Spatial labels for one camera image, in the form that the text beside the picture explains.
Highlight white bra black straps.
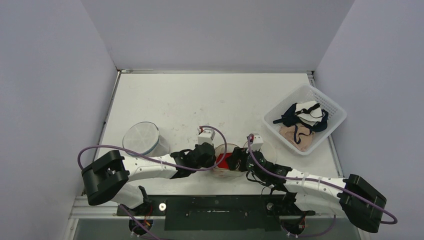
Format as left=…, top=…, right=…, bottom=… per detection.
left=294, top=100, right=325, bottom=127

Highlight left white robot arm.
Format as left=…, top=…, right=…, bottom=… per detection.
left=81, top=142, right=216, bottom=216

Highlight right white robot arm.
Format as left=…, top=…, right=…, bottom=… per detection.
left=224, top=147, right=387, bottom=233

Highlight blue-trim mesh laundry bag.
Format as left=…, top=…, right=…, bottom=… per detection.
left=122, top=121, right=170, bottom=157

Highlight navy blue bra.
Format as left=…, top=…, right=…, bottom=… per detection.
left=272, top=103, right=329, bottom=133

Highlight beige bra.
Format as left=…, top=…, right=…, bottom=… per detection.
left=278, top=123, right=315, bottom=152

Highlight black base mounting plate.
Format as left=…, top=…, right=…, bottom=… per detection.
left=116, top=194, right=315, bottom=232

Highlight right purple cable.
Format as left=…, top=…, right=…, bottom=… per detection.
left=247, top=133, right=398, bottom=225

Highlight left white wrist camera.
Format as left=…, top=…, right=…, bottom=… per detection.
left=197, top=127, right=216, bottom=145

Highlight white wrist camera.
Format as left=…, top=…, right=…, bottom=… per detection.
left=197, top=127, right=216, bottom=145
left=247, top=133, right=264, bottom=152

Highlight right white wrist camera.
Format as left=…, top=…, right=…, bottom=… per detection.
left=247, top=133, right=264, bottom=152

